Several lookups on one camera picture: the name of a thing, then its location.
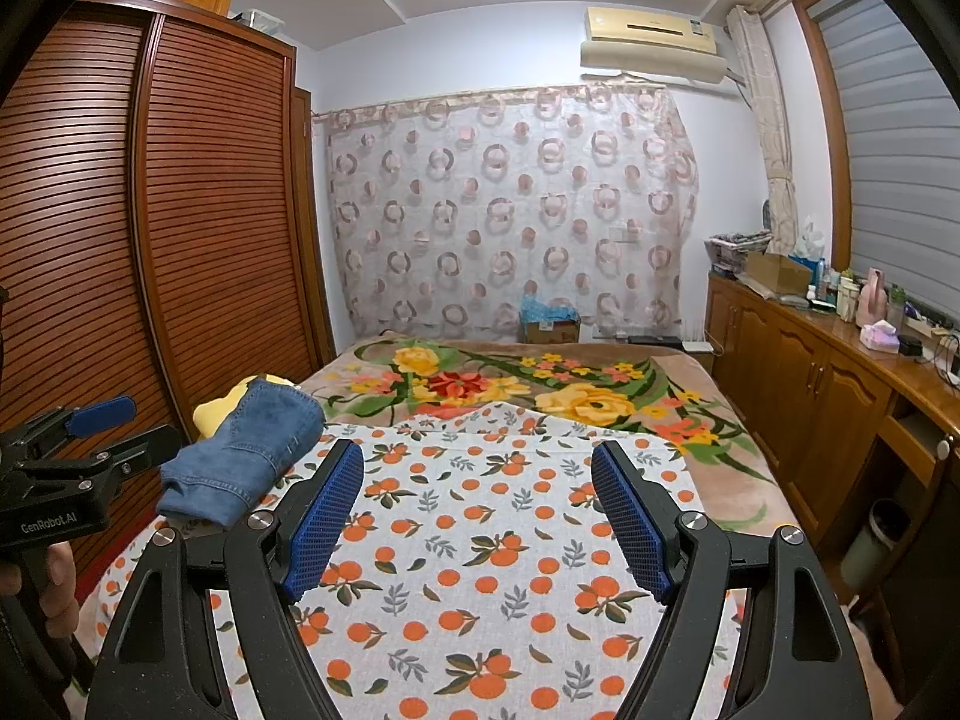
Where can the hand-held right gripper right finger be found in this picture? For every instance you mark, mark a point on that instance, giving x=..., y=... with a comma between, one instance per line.
x=634, y=525

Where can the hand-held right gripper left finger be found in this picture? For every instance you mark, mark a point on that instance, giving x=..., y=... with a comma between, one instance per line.
x=326, y=525

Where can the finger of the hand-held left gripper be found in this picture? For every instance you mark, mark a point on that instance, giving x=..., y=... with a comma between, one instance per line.
x=105, y=412
x=142, y=446

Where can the blue denim pants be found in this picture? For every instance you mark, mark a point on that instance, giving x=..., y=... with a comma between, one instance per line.
x=240, y=450

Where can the person's left hand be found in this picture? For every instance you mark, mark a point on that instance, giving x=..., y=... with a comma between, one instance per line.
x=60, y=585

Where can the yellow plush toy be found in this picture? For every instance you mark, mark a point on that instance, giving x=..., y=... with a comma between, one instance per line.
x=214, y=412

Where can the floral blanket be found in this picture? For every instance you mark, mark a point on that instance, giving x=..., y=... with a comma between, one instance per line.
x=600, y=397

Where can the orange fruit print bedsheet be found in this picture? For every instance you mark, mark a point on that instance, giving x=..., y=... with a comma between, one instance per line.
x=487, y=540

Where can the white flat box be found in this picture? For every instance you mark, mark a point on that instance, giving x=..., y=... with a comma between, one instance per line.
x=699, y=346

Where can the wooden slatted wardrobe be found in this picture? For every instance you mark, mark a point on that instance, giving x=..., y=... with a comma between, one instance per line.
x=210, y=240

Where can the small cardboard box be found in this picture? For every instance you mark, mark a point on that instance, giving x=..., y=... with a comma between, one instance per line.
x=551, y=333

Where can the wooden sideboard cabinet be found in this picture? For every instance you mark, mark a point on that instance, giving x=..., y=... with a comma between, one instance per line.
x=810, y=382

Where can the grey trash bin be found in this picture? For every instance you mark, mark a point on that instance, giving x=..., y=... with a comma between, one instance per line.
x=874, y=547

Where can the open cardboard box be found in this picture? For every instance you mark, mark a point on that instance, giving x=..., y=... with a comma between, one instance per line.
x=772, y=274

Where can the stack of newspapers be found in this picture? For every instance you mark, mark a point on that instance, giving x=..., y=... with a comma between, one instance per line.
x=735, y=251

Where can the pink tissue box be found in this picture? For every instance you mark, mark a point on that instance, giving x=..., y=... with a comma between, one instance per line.
x=880, y=336

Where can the white jar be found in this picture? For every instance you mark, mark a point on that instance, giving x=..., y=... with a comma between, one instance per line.
x=847, y=300

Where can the small black box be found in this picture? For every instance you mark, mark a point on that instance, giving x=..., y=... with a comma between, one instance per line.
x=910, y=346

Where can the circle pattern curtain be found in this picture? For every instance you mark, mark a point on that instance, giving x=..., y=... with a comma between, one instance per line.
x=510, y=217

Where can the pink bottle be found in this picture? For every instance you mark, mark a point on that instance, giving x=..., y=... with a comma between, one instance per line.
x=874, y=296

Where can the white plastic bag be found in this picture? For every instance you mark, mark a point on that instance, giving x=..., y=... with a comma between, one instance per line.
x=810, y=240

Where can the clear plastic storage box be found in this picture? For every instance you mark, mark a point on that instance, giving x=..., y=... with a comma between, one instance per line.
x=259, y=21

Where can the beige window curtain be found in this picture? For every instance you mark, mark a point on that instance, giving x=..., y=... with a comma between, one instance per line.
x=772, y=127

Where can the grey window blind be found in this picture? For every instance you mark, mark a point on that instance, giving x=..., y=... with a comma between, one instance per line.
x=900, y=165

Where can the beige air conditioner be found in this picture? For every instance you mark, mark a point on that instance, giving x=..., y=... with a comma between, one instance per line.
x=652, y=26

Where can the wooden window frame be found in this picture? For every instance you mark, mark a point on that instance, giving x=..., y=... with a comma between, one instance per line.
x=829, y=142

